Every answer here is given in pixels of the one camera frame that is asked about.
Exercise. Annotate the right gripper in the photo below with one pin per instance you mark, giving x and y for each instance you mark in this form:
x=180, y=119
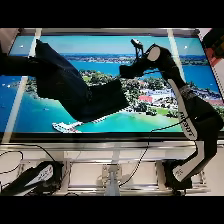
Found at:
x=131, y=70

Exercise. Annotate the blue jeans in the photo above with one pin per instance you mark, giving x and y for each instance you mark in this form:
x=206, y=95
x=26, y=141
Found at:
x=73, y=90

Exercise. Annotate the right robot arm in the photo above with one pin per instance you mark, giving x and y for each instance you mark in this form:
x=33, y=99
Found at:
x=186, y=110

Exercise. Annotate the silver frame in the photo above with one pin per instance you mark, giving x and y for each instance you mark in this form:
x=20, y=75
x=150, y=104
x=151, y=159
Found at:
x=113, y=146

